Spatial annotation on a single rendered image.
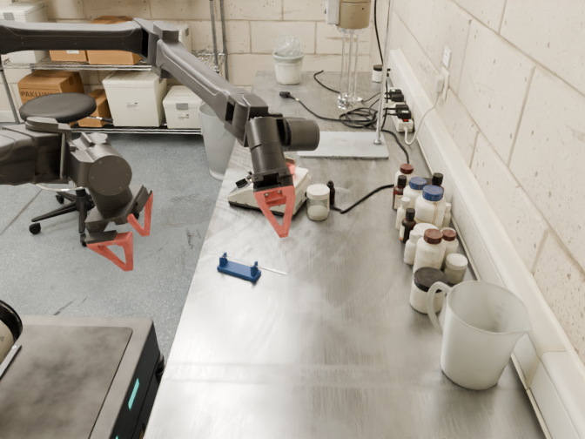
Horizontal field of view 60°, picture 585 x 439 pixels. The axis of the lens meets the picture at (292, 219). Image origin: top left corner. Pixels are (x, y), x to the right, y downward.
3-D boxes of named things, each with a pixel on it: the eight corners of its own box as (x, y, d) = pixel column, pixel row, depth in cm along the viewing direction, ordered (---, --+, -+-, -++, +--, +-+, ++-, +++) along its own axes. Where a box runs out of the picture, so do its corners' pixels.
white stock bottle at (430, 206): (433, 225, 130) (440, 181, 123) (444, 241, 124) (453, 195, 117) (406, 227, 129) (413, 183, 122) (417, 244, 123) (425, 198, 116)
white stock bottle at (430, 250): (438, 284, 110) (447, 243, 104) (410, 278, 112) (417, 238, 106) (441, 267, 115) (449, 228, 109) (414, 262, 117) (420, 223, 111)
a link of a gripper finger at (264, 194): (304, 235, 87) (292, 185, 89) (303, 227, 80) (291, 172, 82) (265, 243, 87) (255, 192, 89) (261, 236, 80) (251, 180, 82)
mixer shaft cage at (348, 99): (337, 110, 161) (341, 28, 148) (336, 102, 167) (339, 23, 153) (358, 110, 161) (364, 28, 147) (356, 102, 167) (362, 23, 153)
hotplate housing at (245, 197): (226, 204, 139) (224, 178, 134) (247, 183, 149) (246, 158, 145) (301, 221, 132) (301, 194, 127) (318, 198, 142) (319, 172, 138)
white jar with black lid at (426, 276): (440, 318, 101) (446, 291, 98) (406, 309, 104) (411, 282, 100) (444, 297, 107) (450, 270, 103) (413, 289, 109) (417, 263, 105)
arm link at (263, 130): (239, 125, 89) (250, 111, 84) (274, 125, 92) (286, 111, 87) (246, 161, 88) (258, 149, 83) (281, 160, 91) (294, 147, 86)
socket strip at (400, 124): (397, 132, 181) (398, 120, 179) (383, 95, 214) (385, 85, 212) (412, 132, 181) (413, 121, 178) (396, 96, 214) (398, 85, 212)
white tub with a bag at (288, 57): (298, 75, 239) (298, 28, 227) (308, 84, 227) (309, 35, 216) (269, 77, 235) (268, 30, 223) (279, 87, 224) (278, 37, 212)
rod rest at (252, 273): (216, 270, 114) (214, 257, 112) (224, 261, 117) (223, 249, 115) (254, 281, 111) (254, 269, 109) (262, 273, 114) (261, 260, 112)
